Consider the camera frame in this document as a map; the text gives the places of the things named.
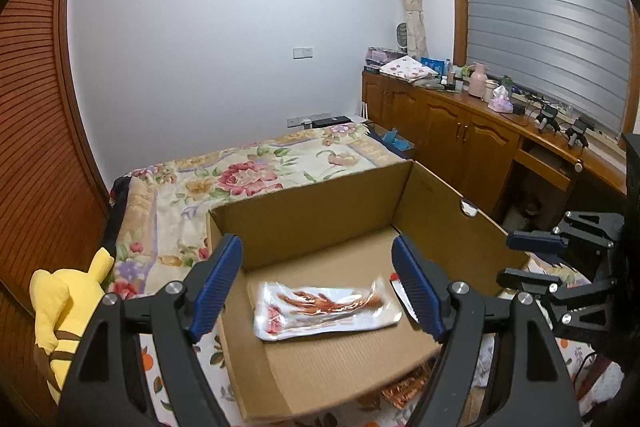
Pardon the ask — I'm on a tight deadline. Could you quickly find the small white fan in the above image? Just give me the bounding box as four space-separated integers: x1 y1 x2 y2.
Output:
395 22 412 55

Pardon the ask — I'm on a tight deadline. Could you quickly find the dark cloth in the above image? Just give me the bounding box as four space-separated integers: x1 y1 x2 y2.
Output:
102 174 132 253

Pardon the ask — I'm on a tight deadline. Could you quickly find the blue cloth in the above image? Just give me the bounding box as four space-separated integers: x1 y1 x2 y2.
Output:
382 129 416 152

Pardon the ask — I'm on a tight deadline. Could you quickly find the grey wall socket strip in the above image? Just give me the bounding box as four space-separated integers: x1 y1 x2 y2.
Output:
286 111 332 128

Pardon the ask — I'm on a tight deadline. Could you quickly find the floral blanket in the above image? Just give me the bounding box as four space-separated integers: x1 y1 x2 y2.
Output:
107 122 416 298

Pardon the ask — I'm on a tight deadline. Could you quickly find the folded floral cloth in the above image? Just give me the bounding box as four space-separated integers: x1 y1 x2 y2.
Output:
379 55 441 82

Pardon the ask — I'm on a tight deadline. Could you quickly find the open wooden drawer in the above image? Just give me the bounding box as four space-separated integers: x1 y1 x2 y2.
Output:
515 142 583 192

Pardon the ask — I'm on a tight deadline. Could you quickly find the small black legged device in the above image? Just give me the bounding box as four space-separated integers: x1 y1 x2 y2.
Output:
535 103 561 128
565 117 596 149

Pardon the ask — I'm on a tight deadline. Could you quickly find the pink tissue pack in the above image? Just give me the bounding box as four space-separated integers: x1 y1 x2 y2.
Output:
488 86 514 114

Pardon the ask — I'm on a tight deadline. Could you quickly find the orange snack packet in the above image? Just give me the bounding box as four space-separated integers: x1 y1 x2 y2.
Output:
380 359 436 408

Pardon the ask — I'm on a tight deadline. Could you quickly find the purple floral pouch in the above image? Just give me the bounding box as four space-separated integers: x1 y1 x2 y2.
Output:
366 47 406 66

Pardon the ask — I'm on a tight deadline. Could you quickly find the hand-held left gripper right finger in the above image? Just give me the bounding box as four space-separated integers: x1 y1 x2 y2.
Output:
391 234 583 427

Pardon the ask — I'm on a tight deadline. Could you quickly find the small cardboard box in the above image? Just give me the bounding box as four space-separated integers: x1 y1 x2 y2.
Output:
367 122 417 160

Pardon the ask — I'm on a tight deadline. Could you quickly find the pink thermos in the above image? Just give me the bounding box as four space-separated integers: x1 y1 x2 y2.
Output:
468 62 488 99

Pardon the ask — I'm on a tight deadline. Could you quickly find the brown cardboard box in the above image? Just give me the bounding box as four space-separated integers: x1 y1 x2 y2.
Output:
206 159 531 424

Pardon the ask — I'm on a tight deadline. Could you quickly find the long wooden cabinet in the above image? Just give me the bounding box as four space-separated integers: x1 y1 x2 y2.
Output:
361 69 628 233

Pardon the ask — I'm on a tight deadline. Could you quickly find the orange fruit print sheet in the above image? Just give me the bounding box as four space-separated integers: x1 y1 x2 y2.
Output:
137 327 626 427

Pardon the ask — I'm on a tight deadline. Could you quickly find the yellow plush toy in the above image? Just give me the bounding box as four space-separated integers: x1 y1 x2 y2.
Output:
29 247 115 405

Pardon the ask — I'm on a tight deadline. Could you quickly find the wooden louvred wardrobe door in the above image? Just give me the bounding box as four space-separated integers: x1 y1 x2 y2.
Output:
0 0 111 408

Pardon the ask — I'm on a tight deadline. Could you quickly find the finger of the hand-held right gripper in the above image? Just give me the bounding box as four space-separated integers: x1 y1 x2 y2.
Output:
506 211 626 269
496 267 621 344

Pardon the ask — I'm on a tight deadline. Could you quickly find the grey window blind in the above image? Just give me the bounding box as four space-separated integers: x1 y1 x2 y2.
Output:
459 0 632 132

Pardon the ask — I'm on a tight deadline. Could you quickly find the white chicken feet snack packet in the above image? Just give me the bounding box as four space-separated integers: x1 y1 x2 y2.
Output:
254 276 404 344

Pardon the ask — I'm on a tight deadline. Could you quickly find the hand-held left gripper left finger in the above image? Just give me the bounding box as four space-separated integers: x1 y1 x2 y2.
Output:
55 233 244 427

